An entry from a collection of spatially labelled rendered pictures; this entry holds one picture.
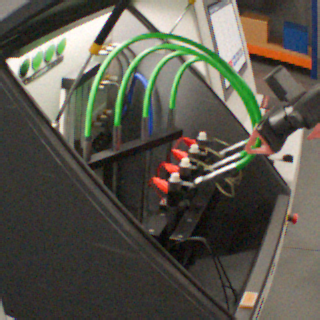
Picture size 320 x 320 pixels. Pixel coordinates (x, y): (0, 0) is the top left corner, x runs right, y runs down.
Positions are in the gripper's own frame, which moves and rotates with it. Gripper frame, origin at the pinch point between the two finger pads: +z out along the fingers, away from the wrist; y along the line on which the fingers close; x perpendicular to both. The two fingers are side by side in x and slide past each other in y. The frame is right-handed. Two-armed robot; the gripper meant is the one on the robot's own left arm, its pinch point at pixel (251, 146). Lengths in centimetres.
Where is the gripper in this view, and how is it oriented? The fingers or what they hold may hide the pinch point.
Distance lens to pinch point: 129.3
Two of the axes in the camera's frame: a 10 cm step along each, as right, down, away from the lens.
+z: -5.7, 4.2, 7.1
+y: -4.9, 5.2, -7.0
